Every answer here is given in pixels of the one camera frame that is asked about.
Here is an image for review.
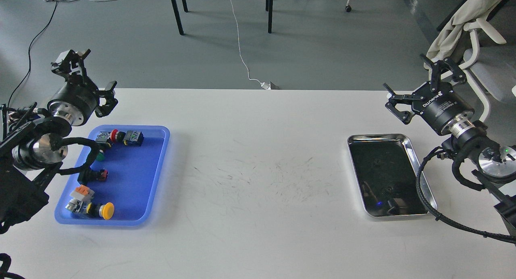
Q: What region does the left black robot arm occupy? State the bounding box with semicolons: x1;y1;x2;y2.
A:
1;49;118;233

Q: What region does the beige cloth on chair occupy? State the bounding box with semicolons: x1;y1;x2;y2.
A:
426;0;506;61

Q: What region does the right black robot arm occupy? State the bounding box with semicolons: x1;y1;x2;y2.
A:
383;55;515;244

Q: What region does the white chair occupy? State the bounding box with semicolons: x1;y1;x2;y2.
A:
459;18;515;122

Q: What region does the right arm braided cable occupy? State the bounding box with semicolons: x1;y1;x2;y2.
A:
416;146;516;244

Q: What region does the black table leg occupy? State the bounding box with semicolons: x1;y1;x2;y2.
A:
265;0;273;33
170;0;185;36
182;0;189;12

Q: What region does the stainless steel tray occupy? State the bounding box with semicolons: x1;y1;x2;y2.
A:
347;133;428;220

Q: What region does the black red selector switch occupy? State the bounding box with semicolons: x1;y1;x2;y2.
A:
77;168;108;185

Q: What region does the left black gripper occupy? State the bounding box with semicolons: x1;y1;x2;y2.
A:
47;49;118;126

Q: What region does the red push button switch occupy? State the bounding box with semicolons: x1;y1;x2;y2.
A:
95;129;144;148

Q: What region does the green push button switch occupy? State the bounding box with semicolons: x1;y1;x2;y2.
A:
96;144;110;162

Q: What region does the black floor cable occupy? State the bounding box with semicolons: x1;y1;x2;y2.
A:
7;0;101;108

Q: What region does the black table leg rear left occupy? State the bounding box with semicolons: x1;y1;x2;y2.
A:
182;0;189;12

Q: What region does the white floor cable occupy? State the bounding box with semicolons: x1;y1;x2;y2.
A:
195;0;279;90

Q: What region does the black table leg right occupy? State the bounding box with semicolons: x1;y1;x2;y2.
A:
265;0;273;33

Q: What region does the yellow push button switch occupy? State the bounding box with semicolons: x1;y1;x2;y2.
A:
66;199;115;220

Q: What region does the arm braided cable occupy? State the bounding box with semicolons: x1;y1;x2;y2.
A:
416;146;516;244
50;136;106;176

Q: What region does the orange grey contact block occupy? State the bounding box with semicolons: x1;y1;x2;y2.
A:
70;185;95;202

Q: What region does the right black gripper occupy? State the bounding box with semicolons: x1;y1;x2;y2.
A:
383;54;475;135

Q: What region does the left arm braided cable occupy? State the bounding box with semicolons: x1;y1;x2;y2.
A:
50;136;106;176

